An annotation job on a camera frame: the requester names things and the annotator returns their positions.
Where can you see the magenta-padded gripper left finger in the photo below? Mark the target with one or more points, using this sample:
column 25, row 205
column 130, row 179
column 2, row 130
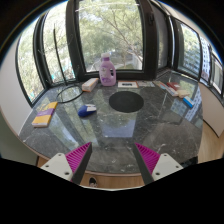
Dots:
column 76, row 158

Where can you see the blue and white computer mouse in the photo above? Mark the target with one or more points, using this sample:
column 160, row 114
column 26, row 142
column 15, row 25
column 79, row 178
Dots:
column 86, row 110

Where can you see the small blue box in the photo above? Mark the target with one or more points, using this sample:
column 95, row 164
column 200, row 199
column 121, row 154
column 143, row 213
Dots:
column 188, row 101

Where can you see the round black mouse pad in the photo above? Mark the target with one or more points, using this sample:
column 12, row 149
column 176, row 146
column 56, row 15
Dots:
column 126, row 101

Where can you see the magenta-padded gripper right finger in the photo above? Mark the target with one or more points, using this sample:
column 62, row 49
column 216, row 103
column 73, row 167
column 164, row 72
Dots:
column 149, row 158

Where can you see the white framed picture card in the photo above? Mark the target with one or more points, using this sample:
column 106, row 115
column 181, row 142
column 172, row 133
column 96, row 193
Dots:
column 127, row 84

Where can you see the orange and white carton box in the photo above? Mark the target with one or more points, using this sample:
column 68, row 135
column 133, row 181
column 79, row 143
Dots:
column 89, row 85

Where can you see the long colourful leaflet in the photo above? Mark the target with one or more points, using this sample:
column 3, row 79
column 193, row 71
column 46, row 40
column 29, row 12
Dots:
column 165, row 88

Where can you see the purple detergent bottle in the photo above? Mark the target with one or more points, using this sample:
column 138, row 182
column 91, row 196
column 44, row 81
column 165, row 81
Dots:
column 107, row 74

